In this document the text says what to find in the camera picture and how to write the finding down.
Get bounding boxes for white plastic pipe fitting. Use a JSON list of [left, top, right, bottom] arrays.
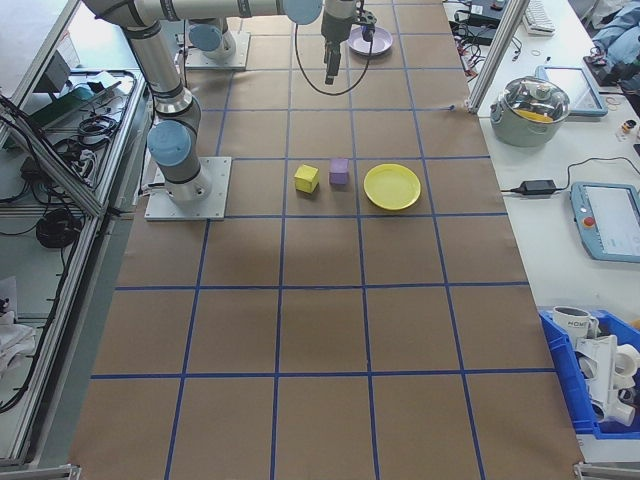
[[574, 333, 621, 416], [612, 342, 640, 389]]

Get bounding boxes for blue cloth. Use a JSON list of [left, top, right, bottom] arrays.
[[592, 0, 640, 51]]

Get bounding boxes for blue plastic bin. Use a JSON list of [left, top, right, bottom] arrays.
[[538, 308, 640, 441]]

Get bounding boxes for V-shaped metal bar frame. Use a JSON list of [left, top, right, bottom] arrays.
[[0, 0, 151, 471]]

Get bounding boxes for cable hub with red plugs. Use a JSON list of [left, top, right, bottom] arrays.
[[459, 44, 486, 81]]

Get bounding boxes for white keyboard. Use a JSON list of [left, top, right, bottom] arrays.
[[523, 0, 557, 37]]

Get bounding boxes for steel cooking pot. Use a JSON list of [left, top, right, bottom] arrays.
[[489, 87, 571, 148]]

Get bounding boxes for light blue teach pendant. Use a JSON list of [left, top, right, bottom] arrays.
[[569, 181, 640, 264], [534, 64, 611, 119]]

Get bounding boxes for black cable coil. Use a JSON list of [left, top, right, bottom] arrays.
[[35, 207, 84, 251]]

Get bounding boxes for white square base plate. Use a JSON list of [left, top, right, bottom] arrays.
[[144, 156, 234, 222], [184, 31, 251, 71]]

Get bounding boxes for small black power adapter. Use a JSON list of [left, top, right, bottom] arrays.
[[501, 179, 559, 196]]

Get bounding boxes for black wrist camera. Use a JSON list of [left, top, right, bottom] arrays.
[[355, 10, 377, 43]]

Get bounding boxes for grey box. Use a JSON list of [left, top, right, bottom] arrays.
[[34, 49, 76, 94]]

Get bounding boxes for yellow foam block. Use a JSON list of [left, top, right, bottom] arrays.
[[293, 164, 320, 194]]

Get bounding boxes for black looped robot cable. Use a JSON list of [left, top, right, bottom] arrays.
[[293, 19, 374, 97]]

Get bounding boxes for purple foam block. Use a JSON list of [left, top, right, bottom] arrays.
[[328, 158, 350, 188]]

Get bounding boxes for yellow plate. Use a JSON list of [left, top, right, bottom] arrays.
[[363, 163, 423, 211]]

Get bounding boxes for glass pot lid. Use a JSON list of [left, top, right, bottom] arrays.
[[497, 75, 571, 126]]

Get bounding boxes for aluminium frame post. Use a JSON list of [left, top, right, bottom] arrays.
[[467, 0, 524, 116]]

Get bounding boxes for white crumpled cloth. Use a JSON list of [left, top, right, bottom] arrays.
[[0, 277, 36, 381]]

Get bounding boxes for white mug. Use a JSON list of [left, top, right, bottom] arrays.
[[551, 305, 600, 342]]

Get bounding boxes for purple plate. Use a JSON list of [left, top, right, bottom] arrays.
[[347, 26, 395, 57]]

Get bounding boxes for aluminium corner bar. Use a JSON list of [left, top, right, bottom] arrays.
[[573, 460, 640, 480], [0, 462, 81, 480]]

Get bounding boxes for large black power brick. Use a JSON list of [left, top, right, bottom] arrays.
[[457, 25, 496, 46]]

